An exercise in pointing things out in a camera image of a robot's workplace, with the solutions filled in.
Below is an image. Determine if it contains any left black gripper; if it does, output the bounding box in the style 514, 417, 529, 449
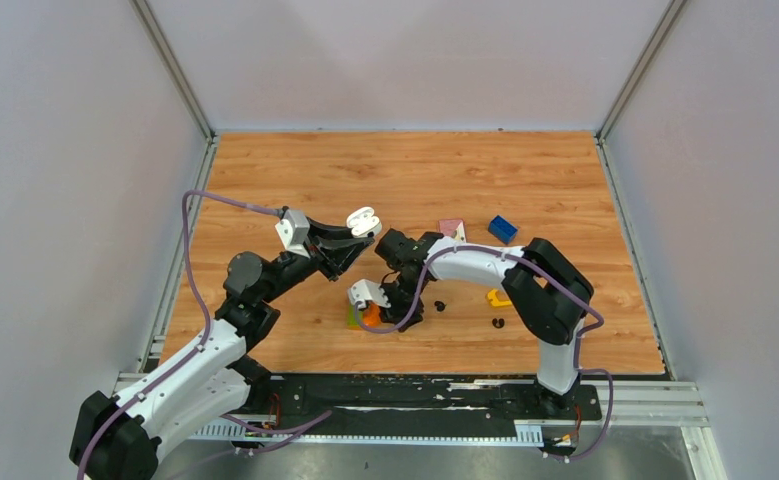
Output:
260, 215, 374, 304

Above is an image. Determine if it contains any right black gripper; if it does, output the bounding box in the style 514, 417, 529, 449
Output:
370, 274, 428, 332

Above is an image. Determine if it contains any white earbud charging case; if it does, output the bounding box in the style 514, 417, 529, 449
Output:
346, 206, 382, 238

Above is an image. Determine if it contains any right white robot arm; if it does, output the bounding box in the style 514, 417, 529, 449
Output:
373, 229, 598, 418

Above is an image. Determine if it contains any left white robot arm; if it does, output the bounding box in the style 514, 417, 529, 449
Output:
69, 216, 382, 479

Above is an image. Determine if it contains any green toy brick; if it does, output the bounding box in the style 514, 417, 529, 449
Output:
346, 305, 362, 330

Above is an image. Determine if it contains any playing card box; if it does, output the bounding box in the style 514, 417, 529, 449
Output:
437, 218, 467, 242

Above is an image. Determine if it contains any yellow triangle block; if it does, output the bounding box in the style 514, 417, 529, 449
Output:
486, 289, 513, 308

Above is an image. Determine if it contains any blue toy brick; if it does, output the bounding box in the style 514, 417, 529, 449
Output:
487, 215, 518, 245

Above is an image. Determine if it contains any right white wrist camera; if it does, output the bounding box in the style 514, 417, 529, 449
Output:
347, 279, 391, 310

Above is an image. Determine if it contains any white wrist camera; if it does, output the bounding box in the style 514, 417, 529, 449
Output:
347, 279, 391, 310
275, 208, 310, 257

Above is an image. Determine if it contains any orange half ring block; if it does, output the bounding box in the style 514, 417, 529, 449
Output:
360, 303, 383, 328

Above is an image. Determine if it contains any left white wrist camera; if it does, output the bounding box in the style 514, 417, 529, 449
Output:
275, 208, 310, 257

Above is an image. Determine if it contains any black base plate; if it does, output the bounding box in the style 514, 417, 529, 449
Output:
234, 373, 604, 431

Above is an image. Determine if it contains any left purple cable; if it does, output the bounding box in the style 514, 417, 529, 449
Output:
74, 190, 288, 480

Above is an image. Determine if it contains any slotted cable duct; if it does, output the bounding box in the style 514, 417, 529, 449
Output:
189, 416, 544, 448

